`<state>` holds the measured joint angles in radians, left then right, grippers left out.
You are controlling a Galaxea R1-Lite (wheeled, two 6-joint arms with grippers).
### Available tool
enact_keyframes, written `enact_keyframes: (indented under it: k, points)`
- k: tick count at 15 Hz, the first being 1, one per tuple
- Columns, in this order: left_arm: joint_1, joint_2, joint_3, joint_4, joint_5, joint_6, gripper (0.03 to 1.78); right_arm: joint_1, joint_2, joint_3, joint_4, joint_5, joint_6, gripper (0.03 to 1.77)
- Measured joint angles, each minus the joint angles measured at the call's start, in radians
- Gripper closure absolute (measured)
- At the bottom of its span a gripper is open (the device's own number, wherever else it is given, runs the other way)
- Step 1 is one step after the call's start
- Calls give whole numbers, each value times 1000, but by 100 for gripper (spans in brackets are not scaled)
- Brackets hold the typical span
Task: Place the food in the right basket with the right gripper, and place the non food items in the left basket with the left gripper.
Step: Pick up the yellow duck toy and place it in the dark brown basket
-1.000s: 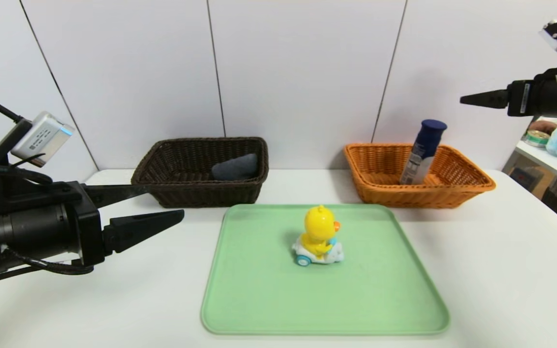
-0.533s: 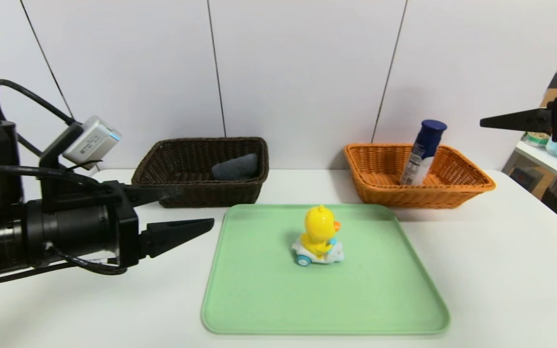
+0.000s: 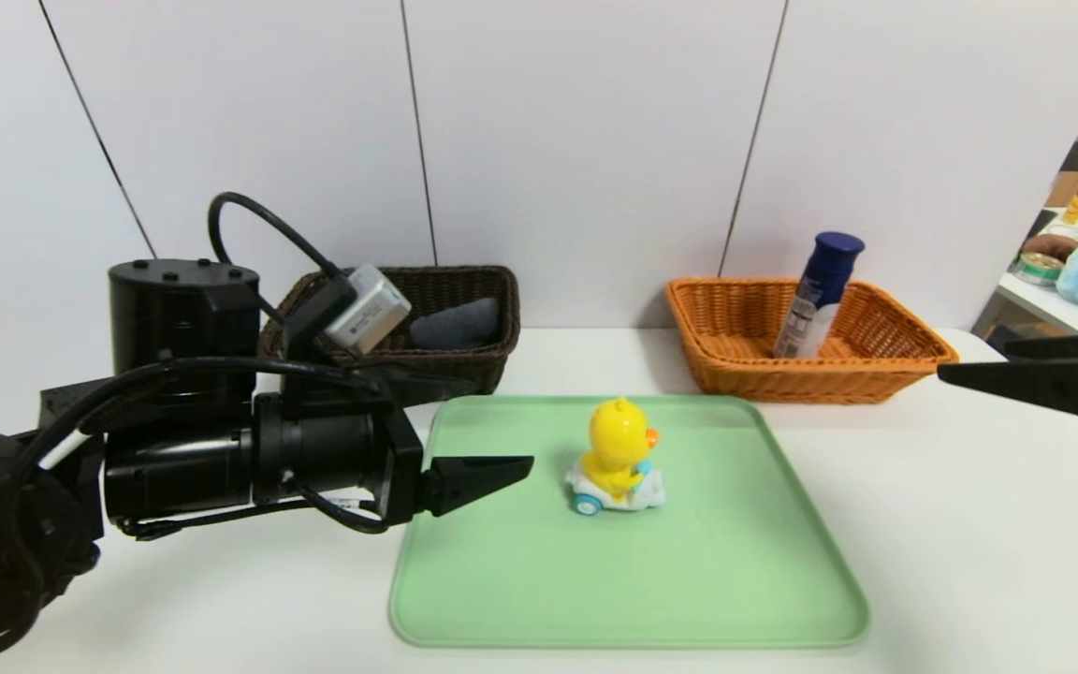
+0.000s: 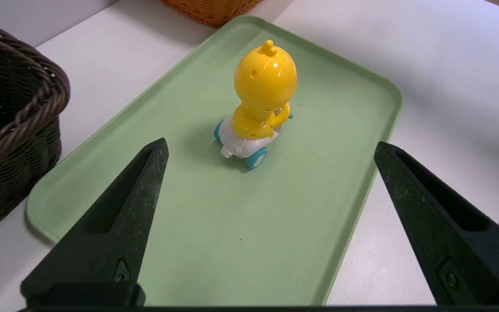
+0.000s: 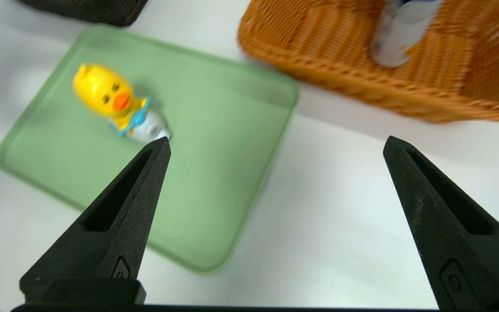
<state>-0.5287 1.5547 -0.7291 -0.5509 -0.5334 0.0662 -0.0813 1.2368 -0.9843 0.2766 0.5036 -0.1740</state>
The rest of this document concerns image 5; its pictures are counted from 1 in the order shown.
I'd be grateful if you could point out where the yellow duck toy car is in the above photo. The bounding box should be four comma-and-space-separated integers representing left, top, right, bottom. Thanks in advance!
73, 63, 172, 144

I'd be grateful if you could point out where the light green plastic tray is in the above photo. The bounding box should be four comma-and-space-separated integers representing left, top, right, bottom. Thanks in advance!
0, 25, 300, 273

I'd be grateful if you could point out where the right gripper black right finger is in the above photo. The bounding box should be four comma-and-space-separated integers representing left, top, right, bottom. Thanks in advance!
383, 136, 499, 309

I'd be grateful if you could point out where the orange wicker basket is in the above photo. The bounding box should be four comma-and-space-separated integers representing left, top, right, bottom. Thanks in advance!
237, 0, 499, 124

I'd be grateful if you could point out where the dark brown wicker basket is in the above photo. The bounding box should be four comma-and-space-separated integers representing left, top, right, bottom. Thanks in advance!
18, 0, 149, 27

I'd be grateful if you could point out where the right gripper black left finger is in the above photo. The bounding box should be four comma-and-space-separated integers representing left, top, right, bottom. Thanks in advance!
19, 137, 172, 306

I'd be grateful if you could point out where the blue capped white bottle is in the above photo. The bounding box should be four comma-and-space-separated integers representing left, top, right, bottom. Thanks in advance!
371, 0, 443, 68

